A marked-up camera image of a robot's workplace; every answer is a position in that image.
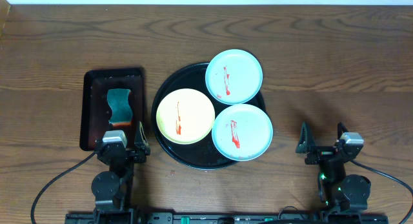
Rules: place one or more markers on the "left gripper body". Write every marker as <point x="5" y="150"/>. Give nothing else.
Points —
<point x="141" y="159"/>

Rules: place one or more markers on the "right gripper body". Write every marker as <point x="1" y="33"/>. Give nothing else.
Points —
<point x="322" y="153"/>

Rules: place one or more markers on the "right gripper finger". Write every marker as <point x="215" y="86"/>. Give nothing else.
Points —
<point x="306" y="141"/>
<point x="341" y="129"/>

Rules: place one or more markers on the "green orange sponge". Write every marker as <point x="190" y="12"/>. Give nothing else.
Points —
<point x="117" y="100"/>

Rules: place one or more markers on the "yellow plate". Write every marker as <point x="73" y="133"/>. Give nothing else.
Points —
<point x="185" y="116"/>

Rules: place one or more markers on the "light blue plate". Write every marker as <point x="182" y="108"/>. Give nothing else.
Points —
<point x="242" y="132"/>
<point x="233" y="77"/>

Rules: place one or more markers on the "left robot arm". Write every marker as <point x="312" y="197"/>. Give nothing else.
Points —
<point x="113" y="188"/>

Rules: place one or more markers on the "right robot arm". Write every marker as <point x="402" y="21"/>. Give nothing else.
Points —
<point x="344" y="194"/>

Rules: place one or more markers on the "rectangular black sponge tray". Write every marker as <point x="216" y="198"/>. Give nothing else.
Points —
<point x="96" y="111"/>

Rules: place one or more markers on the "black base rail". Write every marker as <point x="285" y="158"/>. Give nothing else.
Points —
<point x="170" y="218"/>

